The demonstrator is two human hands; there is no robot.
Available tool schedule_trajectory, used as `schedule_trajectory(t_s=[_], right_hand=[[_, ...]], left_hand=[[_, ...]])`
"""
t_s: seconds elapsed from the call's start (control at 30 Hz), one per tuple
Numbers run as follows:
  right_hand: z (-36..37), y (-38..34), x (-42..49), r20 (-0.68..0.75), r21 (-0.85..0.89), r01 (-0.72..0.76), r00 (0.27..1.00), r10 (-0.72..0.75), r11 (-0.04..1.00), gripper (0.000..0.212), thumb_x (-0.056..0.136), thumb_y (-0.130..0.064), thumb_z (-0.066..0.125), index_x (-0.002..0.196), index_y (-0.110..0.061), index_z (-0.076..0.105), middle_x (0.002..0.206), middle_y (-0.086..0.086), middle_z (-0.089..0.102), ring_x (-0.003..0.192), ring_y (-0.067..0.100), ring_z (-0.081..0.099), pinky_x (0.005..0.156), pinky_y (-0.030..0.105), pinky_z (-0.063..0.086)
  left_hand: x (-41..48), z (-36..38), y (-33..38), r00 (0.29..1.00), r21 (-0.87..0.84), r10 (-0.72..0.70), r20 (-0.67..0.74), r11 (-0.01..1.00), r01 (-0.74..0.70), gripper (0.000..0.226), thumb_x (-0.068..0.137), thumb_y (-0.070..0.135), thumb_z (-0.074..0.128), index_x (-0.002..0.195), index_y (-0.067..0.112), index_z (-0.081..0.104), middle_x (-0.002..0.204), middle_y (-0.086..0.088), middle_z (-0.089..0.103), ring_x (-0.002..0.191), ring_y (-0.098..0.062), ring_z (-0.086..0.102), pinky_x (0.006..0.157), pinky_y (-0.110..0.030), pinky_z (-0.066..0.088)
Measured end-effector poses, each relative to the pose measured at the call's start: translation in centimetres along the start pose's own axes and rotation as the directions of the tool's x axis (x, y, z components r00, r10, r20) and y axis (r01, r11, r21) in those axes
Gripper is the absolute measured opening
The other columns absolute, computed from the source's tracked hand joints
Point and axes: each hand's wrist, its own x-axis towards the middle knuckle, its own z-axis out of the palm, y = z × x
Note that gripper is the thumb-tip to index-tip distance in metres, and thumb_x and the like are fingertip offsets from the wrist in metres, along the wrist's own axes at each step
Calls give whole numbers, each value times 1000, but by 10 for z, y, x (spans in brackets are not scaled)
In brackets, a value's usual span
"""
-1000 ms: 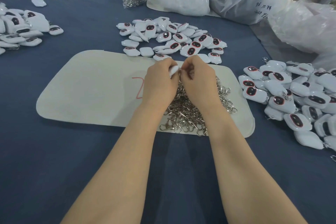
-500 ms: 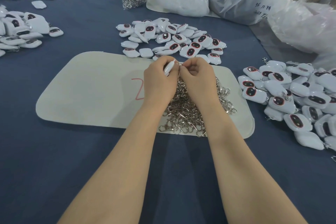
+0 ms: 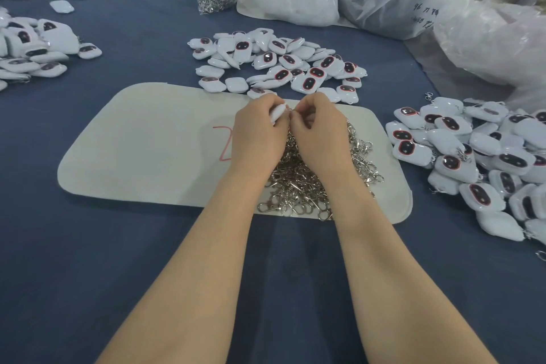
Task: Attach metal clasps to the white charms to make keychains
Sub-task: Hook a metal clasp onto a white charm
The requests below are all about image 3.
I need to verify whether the pile of metal clasps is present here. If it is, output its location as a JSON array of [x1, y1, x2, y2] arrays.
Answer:
[[258, 123, 384, 222]]

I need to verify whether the white fob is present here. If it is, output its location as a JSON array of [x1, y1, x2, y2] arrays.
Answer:
[[270, 100, 289, 126]]

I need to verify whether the pile of finished fobs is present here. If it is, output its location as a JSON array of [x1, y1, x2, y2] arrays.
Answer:
[[384, 97, 546, 262]]

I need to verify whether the person's right forearm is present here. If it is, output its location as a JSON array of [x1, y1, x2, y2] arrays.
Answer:
[[328, 168, 498, 364]]

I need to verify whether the cream felt work mat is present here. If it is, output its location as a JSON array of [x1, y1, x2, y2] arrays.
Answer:
[[57, 82, 414, 225]]

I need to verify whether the person's left hand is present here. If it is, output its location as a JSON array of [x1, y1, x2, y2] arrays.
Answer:
[[230, 93, 291, 177]]

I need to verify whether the person's left forearm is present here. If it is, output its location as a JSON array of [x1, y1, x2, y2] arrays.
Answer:
[[98, 168, 274, 364]]

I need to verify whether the person's right hand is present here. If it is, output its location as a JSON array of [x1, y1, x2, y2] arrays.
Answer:
[[290, 92, 355, 183]]

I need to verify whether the crumpled clear plastic bag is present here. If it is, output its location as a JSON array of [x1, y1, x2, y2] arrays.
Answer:
[[433, 0, 546, 113]]

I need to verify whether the thin red thread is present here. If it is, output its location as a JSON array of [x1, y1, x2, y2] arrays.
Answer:
[[212, 125, 234, 162]]

